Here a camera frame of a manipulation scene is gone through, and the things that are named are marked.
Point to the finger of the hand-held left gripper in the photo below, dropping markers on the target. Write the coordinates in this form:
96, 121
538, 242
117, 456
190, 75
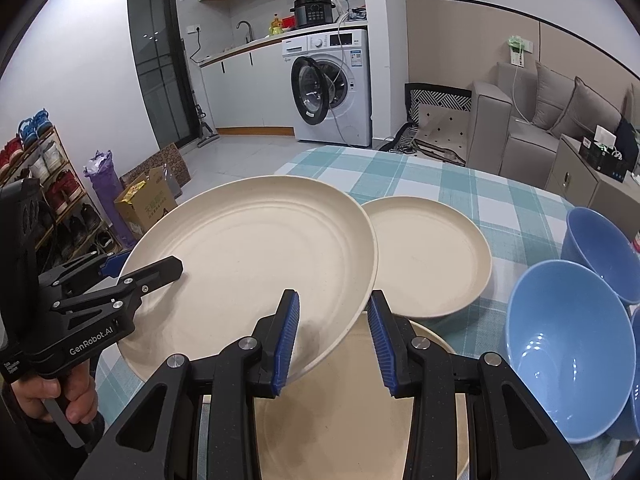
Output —
160, 270
114, 261

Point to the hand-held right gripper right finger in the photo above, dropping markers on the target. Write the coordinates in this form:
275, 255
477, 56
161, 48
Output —
382, 345

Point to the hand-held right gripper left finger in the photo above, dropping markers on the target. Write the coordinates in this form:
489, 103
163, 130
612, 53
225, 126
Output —
287, 345

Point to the large cream plate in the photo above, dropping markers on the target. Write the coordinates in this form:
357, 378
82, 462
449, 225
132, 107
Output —
240, 260

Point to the small cream plate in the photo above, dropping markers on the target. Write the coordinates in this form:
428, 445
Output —
425, 260

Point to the blue bowl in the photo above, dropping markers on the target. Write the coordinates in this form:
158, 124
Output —
592, 245
565, 360
635, 360

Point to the person's left hand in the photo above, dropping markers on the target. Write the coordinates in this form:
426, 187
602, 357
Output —
75, 405

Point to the yellow cardboard box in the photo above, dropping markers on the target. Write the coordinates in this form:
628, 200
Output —
145, 205

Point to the purple plastic bag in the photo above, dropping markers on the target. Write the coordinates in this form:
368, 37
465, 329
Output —
110, 195

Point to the shoe rack with shoes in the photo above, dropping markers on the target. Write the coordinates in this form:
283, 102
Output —
62, 190

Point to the patterned brown cardboard box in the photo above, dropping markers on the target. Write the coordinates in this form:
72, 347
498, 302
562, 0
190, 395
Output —
172, 160

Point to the wooden shoe rack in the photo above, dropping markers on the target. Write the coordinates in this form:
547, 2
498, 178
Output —
50, 135

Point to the stick vacuum cleaner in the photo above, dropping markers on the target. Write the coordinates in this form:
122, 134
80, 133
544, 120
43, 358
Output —
202, 130

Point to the teal checkered tablecloth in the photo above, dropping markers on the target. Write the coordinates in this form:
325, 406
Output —
425, 175

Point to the white kitchen counter cabinet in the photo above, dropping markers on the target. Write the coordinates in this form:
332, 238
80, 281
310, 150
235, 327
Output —
240, 90

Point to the dark glass door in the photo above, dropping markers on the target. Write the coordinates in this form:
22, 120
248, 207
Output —
157, 60

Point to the white washing machine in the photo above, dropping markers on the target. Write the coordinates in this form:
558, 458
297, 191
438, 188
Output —
350, 120

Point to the grey sofa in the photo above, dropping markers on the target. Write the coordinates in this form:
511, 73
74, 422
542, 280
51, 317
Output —
492, 130

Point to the grey bedside cabinet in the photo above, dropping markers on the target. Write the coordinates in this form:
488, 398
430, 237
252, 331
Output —
570, 175

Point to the metal faucet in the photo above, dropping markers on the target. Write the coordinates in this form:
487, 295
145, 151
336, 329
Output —
245, 27

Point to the yellow bottle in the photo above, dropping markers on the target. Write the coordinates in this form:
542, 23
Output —
276, 26

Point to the black box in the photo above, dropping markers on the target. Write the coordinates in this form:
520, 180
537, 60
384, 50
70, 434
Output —
597, 157

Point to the black pressure cooker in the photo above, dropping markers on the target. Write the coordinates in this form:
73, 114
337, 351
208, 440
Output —
312, 12

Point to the small grey cushion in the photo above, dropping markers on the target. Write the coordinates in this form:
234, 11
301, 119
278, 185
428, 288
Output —
550, 95

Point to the white tissue box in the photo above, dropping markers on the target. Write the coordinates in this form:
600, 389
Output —
605, 136

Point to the large grey cushion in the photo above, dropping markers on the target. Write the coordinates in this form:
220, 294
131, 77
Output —
587, 110

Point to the dark bag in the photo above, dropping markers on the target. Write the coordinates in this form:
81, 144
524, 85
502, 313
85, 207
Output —
627, 140

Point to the wall socket with green charger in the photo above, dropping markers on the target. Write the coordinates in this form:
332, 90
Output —
517, 50

